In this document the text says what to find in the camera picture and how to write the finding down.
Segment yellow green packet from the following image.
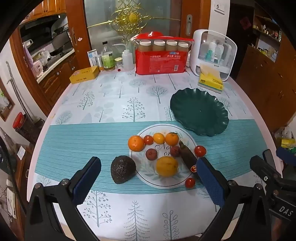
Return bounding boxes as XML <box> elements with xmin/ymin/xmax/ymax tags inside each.
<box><xmin>276</xmin><ymin>130</ymin><xmax>296</xmax><ymax>149</ymax></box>

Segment yellow cardboard box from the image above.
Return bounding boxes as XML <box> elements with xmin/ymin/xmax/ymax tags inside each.
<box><xmin>69</xmin><ymin>65</ymin><xmax>100</xmax><ymax>84</ymax></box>

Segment large orange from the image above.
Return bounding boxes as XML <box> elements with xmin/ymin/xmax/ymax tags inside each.
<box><xmin>128</xmin><ymin>136</ymin><xmax>146</xmax><ymax>152</ymax></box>

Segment large yellow citrus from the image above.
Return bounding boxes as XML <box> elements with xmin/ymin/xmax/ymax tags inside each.
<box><xmin>156</xmin><ymin>156</ymin><xmax>179</xmax><ymax>178</ymax></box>

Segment white squeeze bottle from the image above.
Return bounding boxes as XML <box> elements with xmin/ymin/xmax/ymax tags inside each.
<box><xmin>113</xmin><ymin>43</ymin><xmax>135</xmax><ymax>71</ymax></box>

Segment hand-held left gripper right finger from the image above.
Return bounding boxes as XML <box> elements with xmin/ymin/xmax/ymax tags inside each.
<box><xmin>195</xmin><ymin>157</ymin><xmax>274</xmax><ymax>241</ymax></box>

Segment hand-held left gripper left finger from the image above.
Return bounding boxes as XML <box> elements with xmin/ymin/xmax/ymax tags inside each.
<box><xmin>24</xmin><ymin>156</ymin><xmax>102</xmax><ymax>241</ymax></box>

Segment black wok pan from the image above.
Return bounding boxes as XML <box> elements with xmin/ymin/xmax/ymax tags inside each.
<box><xmin>49</xmin><ymin>45</ymin><xmax>73</xmax><ymax>56</ymax></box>

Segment wall shelf with small items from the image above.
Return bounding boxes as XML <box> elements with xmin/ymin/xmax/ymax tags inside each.
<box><xmin>252</xmin><ymin>9</ymin><xmax>286</xmax><ymax>63</ymax></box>

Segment wooden kitchen cabinets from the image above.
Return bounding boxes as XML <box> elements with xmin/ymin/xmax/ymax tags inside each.
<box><xmin>9</xmin><ymin>0</ymin><xmax>80</xmax><ymax>116</ymax></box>

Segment red lidded jar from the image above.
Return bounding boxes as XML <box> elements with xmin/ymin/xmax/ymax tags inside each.
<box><xmin>13</xmin><ymin>112</ymin><xmax>26</xmax><ymax>129</ymax></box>

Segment red paper cup package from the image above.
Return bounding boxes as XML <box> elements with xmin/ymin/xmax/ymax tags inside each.
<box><xmin>135</xmin><ymin>49</ymin><xmax>189</xmax><ymax>75</ymax></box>

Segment blue and white box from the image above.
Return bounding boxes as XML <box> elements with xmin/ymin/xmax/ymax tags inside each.
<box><xmin>87</xmin><ymin>49</ymin><xmax>99</xmax><ymax>68</ymax></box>

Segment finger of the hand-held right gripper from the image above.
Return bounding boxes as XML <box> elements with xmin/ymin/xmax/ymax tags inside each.
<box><xmin>275</xmin><ymin>146</ymin><xmax>296</xmax><ymax>167</ymax></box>
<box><xmin>250</xmin><ymin>149</ymin><xmax>282</xmax><ymax>184</ymax></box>

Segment glass bottle green label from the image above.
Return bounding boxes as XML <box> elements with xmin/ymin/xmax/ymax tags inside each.
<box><xmin>101</xmin><ymin>41</ymin><xmax>115</xmax><ymax>71</ymax></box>

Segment white bottle teal label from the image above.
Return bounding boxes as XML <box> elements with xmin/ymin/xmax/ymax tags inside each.
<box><xmin>207</xmin><ymin>40</ymin><xmax>216</xmax><ymax>62</ymax></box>

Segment frosted glass door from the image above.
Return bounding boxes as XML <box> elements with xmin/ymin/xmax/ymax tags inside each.
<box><xmin>83</xmin><ymin>0</ymin><xmax>184</xmax><ymax>55</ymax></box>

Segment white printed plate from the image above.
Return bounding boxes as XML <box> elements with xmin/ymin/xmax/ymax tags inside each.
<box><xmin>132</xmin><ymin>124</ymin><xmax>198</xmax><ymax>189</ymax></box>

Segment dark avocado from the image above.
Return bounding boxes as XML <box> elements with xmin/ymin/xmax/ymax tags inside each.
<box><xmin>110</xmin><ymin>155</ymin><xmax>137</xmax><ymax>184</ymax></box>

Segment white cosmetics organizer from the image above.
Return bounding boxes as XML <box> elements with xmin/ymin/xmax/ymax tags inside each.
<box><xmin>190</xmin><ymin>29</ymin><xmax>238</xmax><ymax>81</ymax></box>

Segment small yellow-orange citrus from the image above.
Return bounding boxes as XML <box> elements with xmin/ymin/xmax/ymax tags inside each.
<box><xmin>153</xmin><ymin>132</ymin><xmax>165</xmax><ymax>144</ymax></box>

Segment yellow tissue pack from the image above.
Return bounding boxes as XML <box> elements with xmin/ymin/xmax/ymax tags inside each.
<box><xmin>198</xmin><ymin>65</ymin><xmax>224</xmax><ymax>93</ymax></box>

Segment white lotion bottle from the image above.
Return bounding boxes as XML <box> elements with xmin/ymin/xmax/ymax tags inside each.
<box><xmin>216</xmin><ymin>44</ymin><xmax>225</xmax><ymax>63</ymax></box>

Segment wooden picture frame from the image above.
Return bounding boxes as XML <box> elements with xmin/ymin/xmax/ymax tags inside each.
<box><xmin>0</xmin><ymin>81</ymin><xmax>16</xmax><ymax>122</ymax></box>

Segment overripe dark banana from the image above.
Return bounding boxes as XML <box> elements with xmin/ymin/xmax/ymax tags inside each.
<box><xmin>179</xmin><ymin>140</ymin><xmax>201</xmax><ymax>177</ymax></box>

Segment gold sun door ornament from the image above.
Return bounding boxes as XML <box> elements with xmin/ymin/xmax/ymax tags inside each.
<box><xmin>87</xmin><ymin>4</ymin><xmax>181</xmax><ymax>39</ymax></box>

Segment pink plastic bag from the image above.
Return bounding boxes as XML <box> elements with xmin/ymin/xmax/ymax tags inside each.
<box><xmin>23</xmin><ymin>39</ymin><xmax>34</xmax><ymax>70</ymax></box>

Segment dark green scalloped plate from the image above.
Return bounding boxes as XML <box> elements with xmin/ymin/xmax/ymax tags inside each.
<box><xmin>169</xmin><ymin>88</ymin><xmax>230</xmax><ymax>137</ymax></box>

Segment mandarin with stem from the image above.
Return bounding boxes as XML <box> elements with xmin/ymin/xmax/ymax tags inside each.
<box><xmin>165</xmin><ymin>132</ymin><xmax>179</xmax><ymax>146</ymax></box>

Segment silver door handle plate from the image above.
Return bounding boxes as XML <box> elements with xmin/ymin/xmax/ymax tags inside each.
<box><xmin>186</xmin><ymin>14</ymin><xmax>193</xmax><ymax>37</ymax></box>

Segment brown wooden cabinet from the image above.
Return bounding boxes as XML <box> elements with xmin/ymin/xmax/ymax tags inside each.
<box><xmin>235</xmin><ymin>44</ymin><xmax>296</xmax><ymax>133</ymax></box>

